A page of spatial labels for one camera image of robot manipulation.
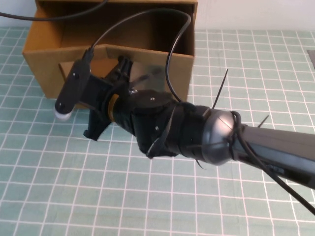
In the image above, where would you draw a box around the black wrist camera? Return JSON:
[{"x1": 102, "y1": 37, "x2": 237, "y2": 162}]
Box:
[{"x1": 54, "y1": 58, "x2": 109, "y2": 121}]

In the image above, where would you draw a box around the black camera cable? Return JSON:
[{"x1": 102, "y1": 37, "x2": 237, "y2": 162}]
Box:
[{"x1": 85, "y1": 11, "x2": 315, "y2": 216}]

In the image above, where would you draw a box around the thin black cable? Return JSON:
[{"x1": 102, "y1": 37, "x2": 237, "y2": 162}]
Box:
[{"x1": 0, "y1": 0, "x2": 109, "y2": 22}]

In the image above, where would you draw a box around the green checked tablecloth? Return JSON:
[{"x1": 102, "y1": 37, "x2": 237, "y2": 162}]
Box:
[{"x1": 0, "y1": 27, "x2": 315, "y2": 236}]

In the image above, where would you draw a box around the black zip tie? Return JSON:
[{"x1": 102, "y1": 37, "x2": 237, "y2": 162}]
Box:
[
  {"x1": 146, "y1": 105, "x2": 178, "y2": 159},
  {"x1": 257, "y1": 115, "x2": 269, "y2": 128},
  {"x1": 212, "y1": 69, "x2": 229, "y2": 109},
  {"x1": 194, "y1": 157, "x2": 207, "y2": 171}
]

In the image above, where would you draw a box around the grey flat strip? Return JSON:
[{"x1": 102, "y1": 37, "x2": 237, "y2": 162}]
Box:
[{"x1": 307, "y1": 50, "x2": 315, "y2": 71}]

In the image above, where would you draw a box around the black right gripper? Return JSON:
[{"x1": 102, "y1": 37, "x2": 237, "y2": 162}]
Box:
[{"x1": 83, "y1": 56, "x2": 134, "y2": 142}]

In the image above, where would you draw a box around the brown cardboard shoe box drawer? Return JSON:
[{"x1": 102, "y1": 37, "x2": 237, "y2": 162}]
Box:
[{"x1": 21, "y1": 2, "x2": 195, "y2": 100}]

